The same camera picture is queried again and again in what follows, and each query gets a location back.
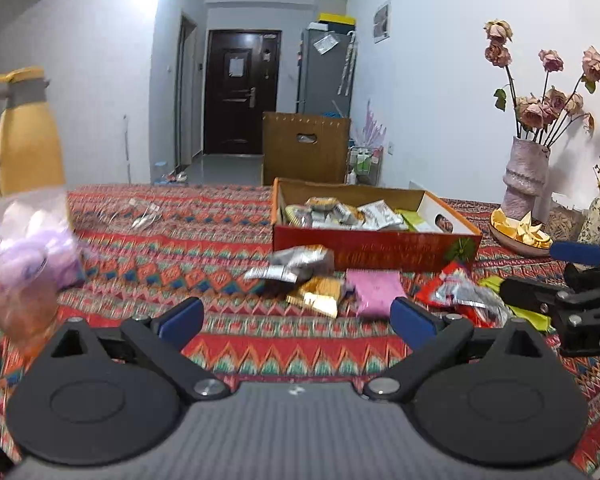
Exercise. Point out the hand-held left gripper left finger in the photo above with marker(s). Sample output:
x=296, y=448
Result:
x=182, y=317

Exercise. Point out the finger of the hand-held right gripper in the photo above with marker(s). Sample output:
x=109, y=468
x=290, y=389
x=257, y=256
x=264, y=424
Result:
x=530, y=292
x=577, y=252

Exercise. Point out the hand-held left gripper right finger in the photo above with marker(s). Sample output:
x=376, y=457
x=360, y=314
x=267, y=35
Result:
x=412, y=320

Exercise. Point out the long green snack packet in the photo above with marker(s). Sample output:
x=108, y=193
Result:
x=522, y=312

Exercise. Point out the pink snack packet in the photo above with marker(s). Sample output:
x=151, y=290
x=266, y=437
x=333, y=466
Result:
x=377, y=292

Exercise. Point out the red-edged silver packet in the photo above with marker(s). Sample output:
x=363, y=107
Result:
x=460, y=292

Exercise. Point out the orange cardboard box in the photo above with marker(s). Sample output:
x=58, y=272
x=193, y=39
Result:
x=380, y=252

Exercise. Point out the dark silver foil packet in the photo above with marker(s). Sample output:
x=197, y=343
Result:
x=270, y=275
x=305, y=257

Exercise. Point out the gold-edged foil packet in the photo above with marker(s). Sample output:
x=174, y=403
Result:
x=317, y=297

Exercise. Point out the small green snack packet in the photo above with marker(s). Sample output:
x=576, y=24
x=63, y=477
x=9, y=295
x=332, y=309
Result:
x=410, y=221

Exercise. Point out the pile of silver snack packets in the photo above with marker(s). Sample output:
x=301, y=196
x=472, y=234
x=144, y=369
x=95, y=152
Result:
x=340, y=215

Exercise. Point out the clear jar of seeds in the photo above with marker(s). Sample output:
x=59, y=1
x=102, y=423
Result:
x=565, y=220

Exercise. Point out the floral white vase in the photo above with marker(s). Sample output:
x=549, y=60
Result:
x=596, y=220

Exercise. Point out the patterned red tablecloth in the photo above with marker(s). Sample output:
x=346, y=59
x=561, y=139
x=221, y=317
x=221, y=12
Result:
x=205, y=260

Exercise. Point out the bowl of yellow peels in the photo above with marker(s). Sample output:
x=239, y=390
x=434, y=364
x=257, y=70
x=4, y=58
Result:
x=520, y=227

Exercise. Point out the pink ceramic vase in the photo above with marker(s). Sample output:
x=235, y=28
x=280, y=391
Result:
x=525, y=180

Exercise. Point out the dried pink roses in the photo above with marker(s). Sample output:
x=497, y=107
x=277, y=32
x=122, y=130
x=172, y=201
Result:
x=545, y=105

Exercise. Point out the storage cart with bottles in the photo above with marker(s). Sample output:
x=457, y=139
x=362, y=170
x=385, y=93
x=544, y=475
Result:
x=366, y=165

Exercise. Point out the bag of purple tissue packs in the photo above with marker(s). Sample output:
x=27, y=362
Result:
x=25, y=265

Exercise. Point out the purple feather decoration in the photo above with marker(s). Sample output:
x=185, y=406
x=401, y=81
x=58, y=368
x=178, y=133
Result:
x=372, y=127

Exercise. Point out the brown cardboard box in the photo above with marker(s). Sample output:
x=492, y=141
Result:
x=305, y=152

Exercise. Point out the yellow thermos jug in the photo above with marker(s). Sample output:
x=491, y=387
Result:
x=27, y=150

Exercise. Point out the dark entrance door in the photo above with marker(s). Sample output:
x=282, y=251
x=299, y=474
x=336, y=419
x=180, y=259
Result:
x=242, y=92

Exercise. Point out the paper note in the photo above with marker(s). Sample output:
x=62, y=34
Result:
x=236, y=67

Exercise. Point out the grey refrigerator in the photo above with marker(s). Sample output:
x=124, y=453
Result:
x=325, y=75

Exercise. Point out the white folded umbrella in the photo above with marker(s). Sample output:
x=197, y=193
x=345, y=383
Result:
x=349, y=62

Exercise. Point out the clear plastic bag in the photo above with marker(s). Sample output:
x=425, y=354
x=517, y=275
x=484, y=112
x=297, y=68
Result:
x=326, y=42

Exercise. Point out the yellow box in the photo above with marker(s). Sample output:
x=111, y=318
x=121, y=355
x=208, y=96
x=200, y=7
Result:
x=337, y=19

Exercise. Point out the wall picture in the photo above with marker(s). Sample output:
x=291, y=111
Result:
x=381, y=21

